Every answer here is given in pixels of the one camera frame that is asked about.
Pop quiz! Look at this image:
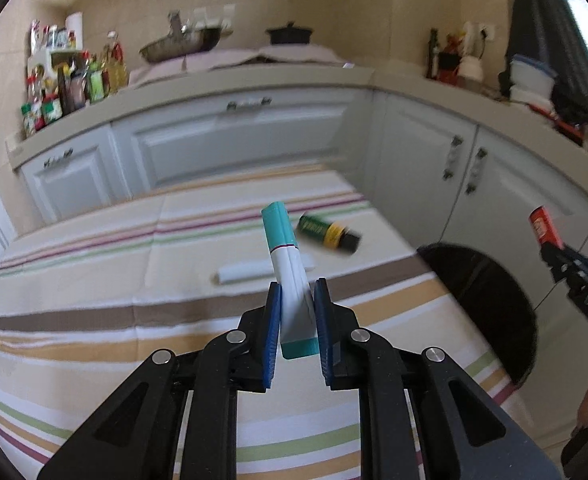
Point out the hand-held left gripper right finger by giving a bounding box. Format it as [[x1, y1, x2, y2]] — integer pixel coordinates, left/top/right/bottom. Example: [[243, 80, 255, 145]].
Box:
[[313, 277, 562, 480]]

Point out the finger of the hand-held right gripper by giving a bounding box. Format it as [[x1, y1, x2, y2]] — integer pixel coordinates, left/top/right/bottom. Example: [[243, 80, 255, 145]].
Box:
[[548, 260, 582, 301], [540, 242, 588, 283]]

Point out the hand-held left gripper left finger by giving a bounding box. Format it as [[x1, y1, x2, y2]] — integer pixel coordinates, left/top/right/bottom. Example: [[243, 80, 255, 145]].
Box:
[[36, 281, 282, 480]]

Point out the small red can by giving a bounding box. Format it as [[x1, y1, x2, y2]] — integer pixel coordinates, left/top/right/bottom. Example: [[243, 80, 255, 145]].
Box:
[[528, 205, 564, 247]]

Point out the white tube with teal cap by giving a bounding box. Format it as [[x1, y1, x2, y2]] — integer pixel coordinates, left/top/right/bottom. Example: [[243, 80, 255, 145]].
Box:
[[261, 201, 319, 360]]

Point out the black trash bin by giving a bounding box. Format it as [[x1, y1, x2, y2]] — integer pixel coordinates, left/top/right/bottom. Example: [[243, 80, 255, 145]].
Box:
[[416, 242, 539, 386]]

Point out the white rolled paper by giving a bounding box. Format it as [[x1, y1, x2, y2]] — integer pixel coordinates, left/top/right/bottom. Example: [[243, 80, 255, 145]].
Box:
[[216, 254, 315, 285]]

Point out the dark green bottle yellow label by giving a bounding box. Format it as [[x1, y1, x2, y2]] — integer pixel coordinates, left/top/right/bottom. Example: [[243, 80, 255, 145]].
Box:
[[296, 214, 362, 256]]

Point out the red flat object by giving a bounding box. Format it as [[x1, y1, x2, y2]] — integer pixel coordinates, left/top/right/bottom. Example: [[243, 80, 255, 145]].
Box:
[[544, 105, 584, 136]]

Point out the stack of white bowls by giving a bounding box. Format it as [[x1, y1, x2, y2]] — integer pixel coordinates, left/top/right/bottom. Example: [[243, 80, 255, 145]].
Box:
[[508, 54, 558, 106]]

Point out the striped tablecloth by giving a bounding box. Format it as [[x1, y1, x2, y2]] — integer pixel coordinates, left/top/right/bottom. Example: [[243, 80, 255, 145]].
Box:
[[0, 162, 517, 480]]

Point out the white kitchen cabinet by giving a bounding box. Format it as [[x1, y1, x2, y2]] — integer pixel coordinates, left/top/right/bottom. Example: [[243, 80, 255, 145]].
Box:
[[14, 85, 588, 451]]

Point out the white blender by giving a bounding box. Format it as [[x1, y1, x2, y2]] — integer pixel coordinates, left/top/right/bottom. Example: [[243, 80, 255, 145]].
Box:
[[458, 21, 484, 86]]

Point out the red black container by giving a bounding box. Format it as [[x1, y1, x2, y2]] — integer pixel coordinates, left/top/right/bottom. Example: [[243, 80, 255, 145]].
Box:
[[439, 32, 462, 83]]

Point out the dark glass bottle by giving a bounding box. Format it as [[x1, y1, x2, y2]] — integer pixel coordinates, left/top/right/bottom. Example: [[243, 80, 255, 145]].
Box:
[[426, 28, 441, 79]]

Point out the dark hanging cloth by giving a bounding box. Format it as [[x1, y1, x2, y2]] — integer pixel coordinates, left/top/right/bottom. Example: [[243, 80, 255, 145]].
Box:
[[504, 0, 588, 126]]

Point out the beige kitchen countertop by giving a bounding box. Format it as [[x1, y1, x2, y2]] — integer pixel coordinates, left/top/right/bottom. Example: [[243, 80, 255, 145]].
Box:
[[6, 67, 588, 181]]

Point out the pale pink stove cover cloth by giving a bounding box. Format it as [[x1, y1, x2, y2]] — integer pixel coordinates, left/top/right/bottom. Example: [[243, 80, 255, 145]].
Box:
[[129, 44, 355, 86]]

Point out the black pot with lid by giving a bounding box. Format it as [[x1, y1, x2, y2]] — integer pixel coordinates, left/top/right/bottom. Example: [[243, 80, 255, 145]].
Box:
[[266, 21, 315, 46]]

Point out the steel wok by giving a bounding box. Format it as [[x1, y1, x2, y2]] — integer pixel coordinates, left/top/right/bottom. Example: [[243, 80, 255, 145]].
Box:
[[139, 10, 223, 64]]

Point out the group of condiment bottles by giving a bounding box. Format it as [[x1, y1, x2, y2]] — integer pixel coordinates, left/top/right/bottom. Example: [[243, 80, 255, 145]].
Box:
[[20, 19, 130, 140]]

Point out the white utensil holder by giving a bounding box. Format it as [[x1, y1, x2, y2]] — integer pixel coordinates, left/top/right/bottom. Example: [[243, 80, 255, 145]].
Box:
[[191, 4, 235, 36]]

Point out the white shelf rack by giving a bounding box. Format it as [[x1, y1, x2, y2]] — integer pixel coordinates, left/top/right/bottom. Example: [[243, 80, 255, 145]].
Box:
[[26, 49, 82, 81]]

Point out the paper towel roll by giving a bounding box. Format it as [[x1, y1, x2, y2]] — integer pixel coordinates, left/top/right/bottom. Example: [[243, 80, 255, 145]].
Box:
[[65, 11, 84, 51]]

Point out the cabinet door handle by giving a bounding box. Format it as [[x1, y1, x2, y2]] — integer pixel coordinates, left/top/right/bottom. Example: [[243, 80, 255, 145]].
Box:
[[442, 135, 464, 181], [465, 147, 488, 196]]

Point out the long drawer handle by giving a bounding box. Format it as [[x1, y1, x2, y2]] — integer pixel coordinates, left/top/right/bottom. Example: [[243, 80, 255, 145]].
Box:
[[226, 96, 273, 111]]

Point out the short drawer handle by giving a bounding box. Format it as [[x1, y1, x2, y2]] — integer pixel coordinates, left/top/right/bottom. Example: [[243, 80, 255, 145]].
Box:
[[44, 147, 75, 167]]

